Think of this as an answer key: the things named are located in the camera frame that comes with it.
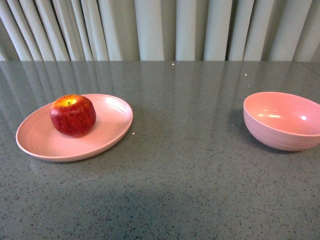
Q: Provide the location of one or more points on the red yellow apple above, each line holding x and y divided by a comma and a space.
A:
73, 115

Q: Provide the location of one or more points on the pink plastic plate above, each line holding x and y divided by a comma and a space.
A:
37, 136

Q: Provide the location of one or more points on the white pleated curtain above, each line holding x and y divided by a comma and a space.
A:
160, 30

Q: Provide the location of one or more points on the pink plastic bowl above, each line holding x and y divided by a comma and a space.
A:
282, 121

